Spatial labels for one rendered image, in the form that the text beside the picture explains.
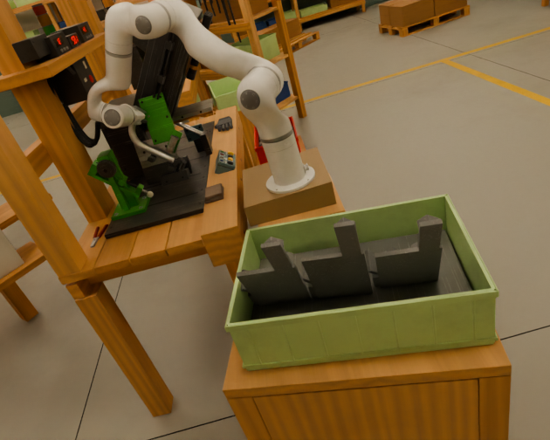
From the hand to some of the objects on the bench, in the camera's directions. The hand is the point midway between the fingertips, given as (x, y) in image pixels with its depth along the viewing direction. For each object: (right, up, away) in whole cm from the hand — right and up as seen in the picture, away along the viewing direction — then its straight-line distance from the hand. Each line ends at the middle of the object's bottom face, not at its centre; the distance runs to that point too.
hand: (136, 113), depth 192 cm
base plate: (+9, -21, +29) cm, 37 cm away
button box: (+39, -24, +11) cm, 48 cm away
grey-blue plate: (+23, -11, +34) cm, 43 cm away
